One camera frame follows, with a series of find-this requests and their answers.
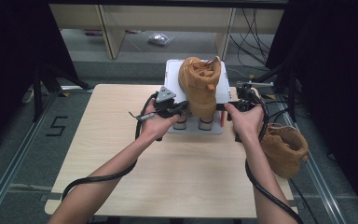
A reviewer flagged wooden shelf unit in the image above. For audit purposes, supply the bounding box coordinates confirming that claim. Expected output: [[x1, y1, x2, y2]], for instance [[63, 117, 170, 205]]
[[49, 3, 285, 60]]

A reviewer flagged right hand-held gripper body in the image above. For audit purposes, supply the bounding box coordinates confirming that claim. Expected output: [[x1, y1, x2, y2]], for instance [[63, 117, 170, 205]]
[[236, 81, 274, 113]]

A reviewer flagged bundle of black cables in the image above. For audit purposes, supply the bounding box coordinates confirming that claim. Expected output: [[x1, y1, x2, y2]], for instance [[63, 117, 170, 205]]
[[229, 7, 282, 74]]

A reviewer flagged tan suede boot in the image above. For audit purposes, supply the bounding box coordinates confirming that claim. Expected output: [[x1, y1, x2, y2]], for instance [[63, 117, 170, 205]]
[[259, 122, 310, 180], [177, 55, 223, 123]]

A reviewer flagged person's left hand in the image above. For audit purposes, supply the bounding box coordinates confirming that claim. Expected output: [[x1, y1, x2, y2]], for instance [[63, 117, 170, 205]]
[[139, 99, 182, 141]]

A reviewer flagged black floor cable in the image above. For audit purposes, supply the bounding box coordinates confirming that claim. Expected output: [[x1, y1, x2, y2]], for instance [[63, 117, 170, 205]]
[[288, 178, 311, 218]]

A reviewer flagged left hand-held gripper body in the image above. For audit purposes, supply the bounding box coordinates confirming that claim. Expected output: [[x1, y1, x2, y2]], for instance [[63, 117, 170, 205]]
[[154, 86, 177, 119]]

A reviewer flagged hand-held gripper black cable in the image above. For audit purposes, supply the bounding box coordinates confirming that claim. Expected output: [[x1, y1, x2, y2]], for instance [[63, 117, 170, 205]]
[[234, 90, 306, 224], [61, 92, 159, 200]]

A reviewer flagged black metal stand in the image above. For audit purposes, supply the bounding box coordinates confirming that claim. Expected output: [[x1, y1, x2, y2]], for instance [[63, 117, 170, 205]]
[[32, 63, 94, 123], [245, 62, 300, 124]]

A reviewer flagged left hand-held gripper black cable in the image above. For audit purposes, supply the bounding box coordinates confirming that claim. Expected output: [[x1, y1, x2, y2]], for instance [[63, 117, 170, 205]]
[[61, 92, 159, 200]]

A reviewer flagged aluminium floor rail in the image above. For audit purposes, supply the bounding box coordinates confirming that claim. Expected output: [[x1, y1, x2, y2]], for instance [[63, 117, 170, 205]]
[[276, 96, 348, 224], [0, 90, 60, 224]]

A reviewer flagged white two-tier shoe rack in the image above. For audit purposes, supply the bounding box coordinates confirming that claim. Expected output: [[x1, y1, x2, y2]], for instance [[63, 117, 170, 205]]
[[162, 59, 234, 135]]

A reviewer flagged dark curtain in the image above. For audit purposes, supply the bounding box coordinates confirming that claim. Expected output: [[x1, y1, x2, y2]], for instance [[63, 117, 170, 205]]
[[0, 0, 78, 157], [265, 0, 358, 216]]

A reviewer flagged right hand-held gripper black cable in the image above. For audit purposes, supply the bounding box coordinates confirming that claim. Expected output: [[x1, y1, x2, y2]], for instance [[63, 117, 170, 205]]
[[234, 90, 306, 224]]

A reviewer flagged clear plastic bag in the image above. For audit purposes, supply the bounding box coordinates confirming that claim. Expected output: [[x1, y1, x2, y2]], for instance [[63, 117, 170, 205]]
[[147, 32, 175, 47]]

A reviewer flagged person's right hand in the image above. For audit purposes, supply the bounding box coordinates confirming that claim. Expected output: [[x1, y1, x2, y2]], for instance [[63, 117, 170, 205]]
[[224, 88, 266, 142]]

